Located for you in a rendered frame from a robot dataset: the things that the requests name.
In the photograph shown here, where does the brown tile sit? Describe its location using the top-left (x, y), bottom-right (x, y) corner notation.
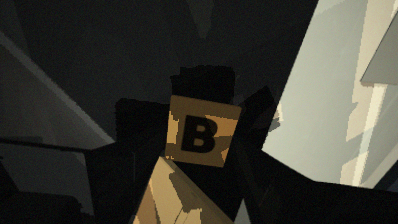
top-left (164, 95), bottom-right (242, 167)

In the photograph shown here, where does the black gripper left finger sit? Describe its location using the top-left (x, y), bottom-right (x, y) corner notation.
top-left (0, 123), bottom-right (168, 224)

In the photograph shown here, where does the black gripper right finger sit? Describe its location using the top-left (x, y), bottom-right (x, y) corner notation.
top-left (230, 134), bottom-right (398, 224)

